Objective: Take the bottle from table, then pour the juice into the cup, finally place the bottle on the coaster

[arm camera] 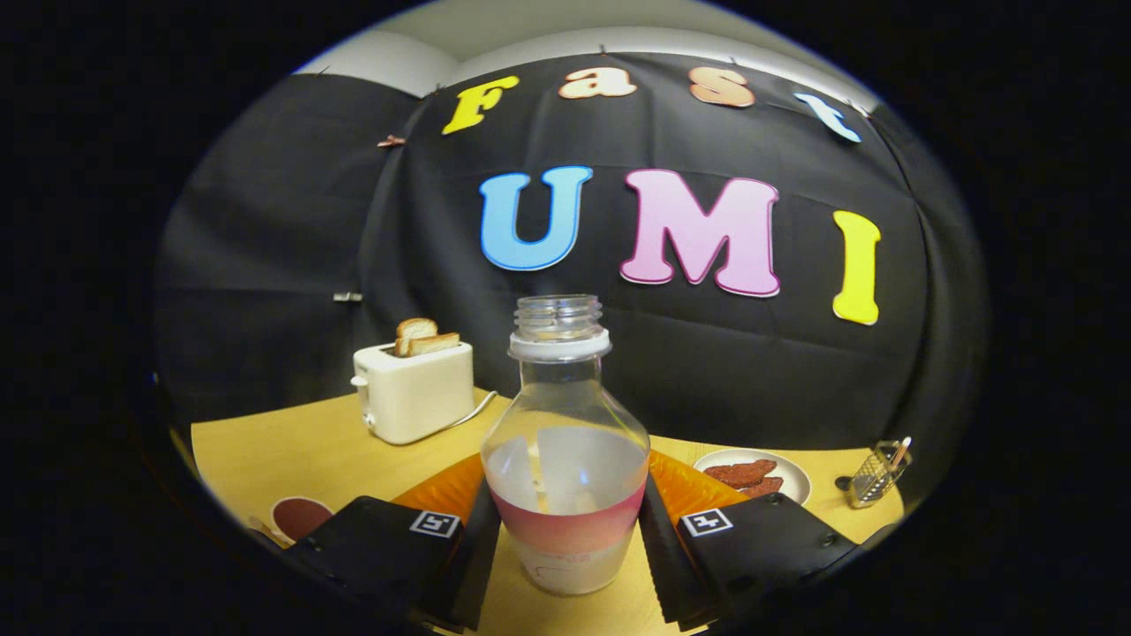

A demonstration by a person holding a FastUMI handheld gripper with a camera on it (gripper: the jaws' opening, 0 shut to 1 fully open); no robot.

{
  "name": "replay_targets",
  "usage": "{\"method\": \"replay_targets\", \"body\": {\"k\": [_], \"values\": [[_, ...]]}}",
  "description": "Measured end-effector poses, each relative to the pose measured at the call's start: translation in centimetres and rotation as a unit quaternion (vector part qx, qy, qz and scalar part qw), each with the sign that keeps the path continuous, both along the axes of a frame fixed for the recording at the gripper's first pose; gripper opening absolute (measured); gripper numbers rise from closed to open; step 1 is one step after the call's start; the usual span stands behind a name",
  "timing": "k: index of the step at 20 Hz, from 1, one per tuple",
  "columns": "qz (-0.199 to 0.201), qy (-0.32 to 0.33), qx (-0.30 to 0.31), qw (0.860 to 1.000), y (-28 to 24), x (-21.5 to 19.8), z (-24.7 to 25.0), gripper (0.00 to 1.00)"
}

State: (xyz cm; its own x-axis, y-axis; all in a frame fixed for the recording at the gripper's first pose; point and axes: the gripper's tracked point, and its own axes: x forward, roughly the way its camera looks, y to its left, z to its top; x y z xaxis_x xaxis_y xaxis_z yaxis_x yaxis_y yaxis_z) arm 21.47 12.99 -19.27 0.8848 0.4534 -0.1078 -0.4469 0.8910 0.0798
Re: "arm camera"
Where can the cream toaster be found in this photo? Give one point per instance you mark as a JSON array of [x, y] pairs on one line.
[[415, 397]]

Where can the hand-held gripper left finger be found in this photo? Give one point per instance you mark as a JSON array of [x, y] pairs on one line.
[[482, 565]]

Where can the brown meat piece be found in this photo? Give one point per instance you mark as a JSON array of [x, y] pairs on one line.
[[740, 471], [765, 487]]

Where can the pink cloth clip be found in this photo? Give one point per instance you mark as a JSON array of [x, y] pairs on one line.
[[390, 140]]

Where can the wooden table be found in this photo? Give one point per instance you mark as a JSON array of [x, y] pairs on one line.
[[292, 459]]

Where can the metal grater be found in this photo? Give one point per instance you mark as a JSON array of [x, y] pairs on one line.
[[875, 477]]

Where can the toast slice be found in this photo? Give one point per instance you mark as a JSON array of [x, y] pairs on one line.
[[415, 328], [435, 344]]

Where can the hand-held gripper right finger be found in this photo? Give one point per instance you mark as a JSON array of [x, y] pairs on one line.
[[661, 565]]

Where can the white round plate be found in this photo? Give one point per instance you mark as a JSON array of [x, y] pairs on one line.
[[793, 484]]

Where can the clear juice bottle pink label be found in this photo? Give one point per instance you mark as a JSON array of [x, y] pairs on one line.
[[565, 481]]

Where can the black backdrop cloth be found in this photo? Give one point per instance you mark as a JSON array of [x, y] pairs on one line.
[[283, 221]]

